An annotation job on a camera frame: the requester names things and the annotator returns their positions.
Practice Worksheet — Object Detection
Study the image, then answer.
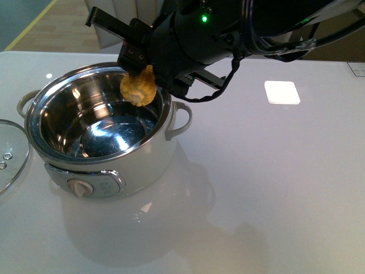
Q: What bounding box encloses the left beige upholstered chair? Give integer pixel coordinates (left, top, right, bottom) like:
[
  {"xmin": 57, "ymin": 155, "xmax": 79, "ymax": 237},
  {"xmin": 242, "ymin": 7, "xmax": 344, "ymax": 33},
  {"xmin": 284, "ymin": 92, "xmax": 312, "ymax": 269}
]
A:
[{"xmin": 84, "ymin": 0, "xmax": 163, "ymax": 50}]

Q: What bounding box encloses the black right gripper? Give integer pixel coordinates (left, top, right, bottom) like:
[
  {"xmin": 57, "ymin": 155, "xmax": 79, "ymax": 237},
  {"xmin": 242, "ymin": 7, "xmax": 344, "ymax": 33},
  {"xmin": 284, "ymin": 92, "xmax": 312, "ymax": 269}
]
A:
[{"xmin": 86, "ymin": 1, "xmax": 245, "ymax": 99}]

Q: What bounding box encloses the white electric cooking pot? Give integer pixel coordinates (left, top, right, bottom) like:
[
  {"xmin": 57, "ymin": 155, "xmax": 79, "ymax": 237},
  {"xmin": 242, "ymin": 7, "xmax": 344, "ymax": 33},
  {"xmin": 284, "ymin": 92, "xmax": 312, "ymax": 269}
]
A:
[{"xmin": 17, "ymin": 62, "xmax": 192, "ymax": 198}]

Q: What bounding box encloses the yellow corn cob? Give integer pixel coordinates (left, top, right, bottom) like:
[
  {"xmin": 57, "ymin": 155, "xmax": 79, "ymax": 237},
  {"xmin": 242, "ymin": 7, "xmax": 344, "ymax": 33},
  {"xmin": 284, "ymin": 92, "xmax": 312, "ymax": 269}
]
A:
[{"xmin": 120, "ymin": 65, "xmax": 157, "ymax": 107}]

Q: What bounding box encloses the table label sticker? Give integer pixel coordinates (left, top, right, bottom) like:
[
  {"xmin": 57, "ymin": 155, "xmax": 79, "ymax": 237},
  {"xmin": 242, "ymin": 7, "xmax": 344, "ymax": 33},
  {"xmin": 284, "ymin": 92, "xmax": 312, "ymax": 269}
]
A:
[{"xmin": 347, "ymin": 62, "xmax": 365, "ymax": 77}]

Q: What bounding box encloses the glass pot lid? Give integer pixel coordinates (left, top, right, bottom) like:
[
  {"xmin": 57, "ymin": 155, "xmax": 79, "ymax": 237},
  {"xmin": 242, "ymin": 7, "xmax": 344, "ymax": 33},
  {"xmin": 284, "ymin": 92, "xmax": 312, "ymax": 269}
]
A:
[{"xmin": 1, "ymin": 119, "xmax": 30, "ymax": 195}]

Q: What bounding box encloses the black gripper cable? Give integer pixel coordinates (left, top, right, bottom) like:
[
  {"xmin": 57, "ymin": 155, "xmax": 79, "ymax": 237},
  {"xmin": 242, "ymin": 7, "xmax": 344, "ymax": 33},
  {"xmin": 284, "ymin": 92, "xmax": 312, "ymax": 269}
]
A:
[{"xmin": 179, "ymin": 11, "xmax": 365, "ymax": 103}]

